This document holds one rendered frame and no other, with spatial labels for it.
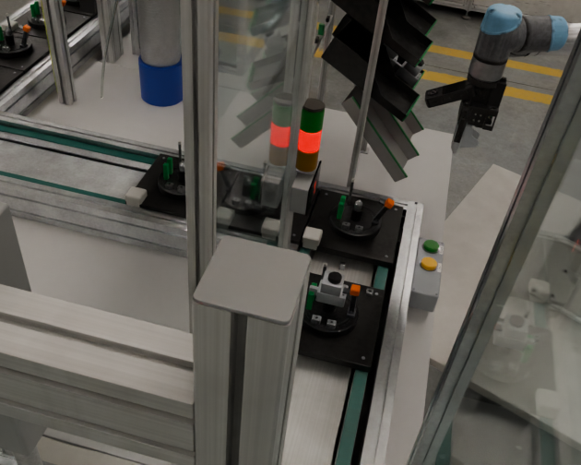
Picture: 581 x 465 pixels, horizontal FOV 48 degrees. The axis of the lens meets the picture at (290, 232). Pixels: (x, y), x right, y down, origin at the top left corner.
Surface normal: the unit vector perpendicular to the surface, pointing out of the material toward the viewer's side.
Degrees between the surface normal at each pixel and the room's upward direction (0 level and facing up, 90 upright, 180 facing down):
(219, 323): 90
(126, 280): 0
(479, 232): 0
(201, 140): 90
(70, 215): 90
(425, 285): 0
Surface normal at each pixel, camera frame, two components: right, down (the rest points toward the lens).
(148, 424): -0.25, 0.63
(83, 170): 0.08, -0.74
